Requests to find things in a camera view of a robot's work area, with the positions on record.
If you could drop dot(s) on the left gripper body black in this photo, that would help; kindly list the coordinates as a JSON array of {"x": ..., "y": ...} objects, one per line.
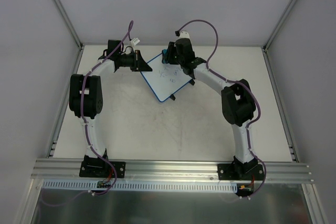
[{"x": 136, "y": 60}]

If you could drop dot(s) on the blue framed whiteboard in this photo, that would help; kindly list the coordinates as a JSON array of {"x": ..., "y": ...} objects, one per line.
[{"x": 164, "y": 80}]

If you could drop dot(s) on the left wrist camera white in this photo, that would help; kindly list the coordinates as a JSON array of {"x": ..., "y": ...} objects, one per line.
[{"x": 134, "y": 42}]

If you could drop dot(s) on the white slotted cable duct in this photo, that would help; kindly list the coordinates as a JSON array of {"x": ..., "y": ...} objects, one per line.
[{"x": 121, "y": 185}]

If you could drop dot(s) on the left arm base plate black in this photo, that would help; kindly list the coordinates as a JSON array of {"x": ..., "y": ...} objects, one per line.
[{"x": 97, "y": 168}]

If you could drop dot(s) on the right aluminium frame post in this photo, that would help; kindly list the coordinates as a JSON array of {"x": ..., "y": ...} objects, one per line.
[{"x": 284, "y": 16}]

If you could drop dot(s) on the left aluminium frame post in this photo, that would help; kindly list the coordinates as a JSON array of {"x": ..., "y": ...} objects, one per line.
[{"x": 63, "y": 14}]

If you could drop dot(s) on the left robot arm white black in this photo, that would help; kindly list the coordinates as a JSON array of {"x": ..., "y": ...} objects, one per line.
[{"x": 86, "y": 98}]

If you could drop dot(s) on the blue whiteboard eraser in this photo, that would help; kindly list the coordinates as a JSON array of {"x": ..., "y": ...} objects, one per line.
[{"x": 165, "y": 56}]

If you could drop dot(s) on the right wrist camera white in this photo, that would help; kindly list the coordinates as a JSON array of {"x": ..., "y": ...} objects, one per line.
[{"x": 182, "y": 34}]

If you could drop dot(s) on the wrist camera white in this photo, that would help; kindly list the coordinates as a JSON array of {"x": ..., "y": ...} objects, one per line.
[
  {"x": 134, "y": 42},
  {"x": 182, "y": 34}
]

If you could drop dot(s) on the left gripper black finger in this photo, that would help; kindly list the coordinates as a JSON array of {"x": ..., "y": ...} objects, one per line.
[
  {"x": 141, "y": 61},
  {"x": 144, "y": 67}
]

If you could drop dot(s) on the aluminium frame post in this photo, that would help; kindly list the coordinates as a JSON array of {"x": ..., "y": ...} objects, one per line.
[
  {"x": 63, "y": 14},
  {"x": 284, "y": 16}
]

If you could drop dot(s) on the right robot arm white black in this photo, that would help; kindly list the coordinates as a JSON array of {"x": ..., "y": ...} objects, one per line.
[{"x": 238, "y": 104}]

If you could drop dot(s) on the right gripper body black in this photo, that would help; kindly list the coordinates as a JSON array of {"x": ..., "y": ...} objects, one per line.
[{"x": 184, "y": 70}]

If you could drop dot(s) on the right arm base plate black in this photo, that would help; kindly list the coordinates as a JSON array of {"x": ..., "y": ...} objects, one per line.
[{"x": 225, "y": 172}]

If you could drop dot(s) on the aluminium mounting rail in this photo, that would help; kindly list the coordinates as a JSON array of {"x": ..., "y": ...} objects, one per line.
[{"x": 172, "y": 171}]

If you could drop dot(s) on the whiteboard stand black white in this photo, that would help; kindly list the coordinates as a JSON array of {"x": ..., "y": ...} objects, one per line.
[{"x": 172, "y": 96}]

